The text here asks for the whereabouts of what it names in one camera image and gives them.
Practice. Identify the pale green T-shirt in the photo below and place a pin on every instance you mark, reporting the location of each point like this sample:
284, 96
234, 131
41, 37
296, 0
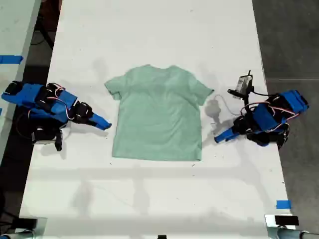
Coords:
159, 112

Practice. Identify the short black camera stalk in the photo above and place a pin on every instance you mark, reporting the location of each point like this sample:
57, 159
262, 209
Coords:
240, 94
58, 140

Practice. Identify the black silver camera box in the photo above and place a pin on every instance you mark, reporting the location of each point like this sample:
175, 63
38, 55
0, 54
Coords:
43, 137

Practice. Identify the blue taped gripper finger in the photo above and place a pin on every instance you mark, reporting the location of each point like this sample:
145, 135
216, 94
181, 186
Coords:
99, 126
228, 139
225, 134
101, 119

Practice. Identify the small black edge block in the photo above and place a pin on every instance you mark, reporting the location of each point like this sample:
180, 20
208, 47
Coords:
162, 237

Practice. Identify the long blue tape strip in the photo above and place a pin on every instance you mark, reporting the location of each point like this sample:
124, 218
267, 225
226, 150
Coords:
10, 59

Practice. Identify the silver clamp with black box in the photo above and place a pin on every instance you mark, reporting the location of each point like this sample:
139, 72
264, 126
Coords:
284, 221
28, 222

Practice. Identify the square blue tape piece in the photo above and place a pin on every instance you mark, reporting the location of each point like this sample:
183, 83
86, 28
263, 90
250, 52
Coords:
283, 204

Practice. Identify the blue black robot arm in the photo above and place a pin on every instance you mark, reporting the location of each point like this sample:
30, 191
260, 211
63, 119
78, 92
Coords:
271, 112
30, 95

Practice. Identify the grey white camera box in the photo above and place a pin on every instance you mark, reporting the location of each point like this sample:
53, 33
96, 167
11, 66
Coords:
243, 84

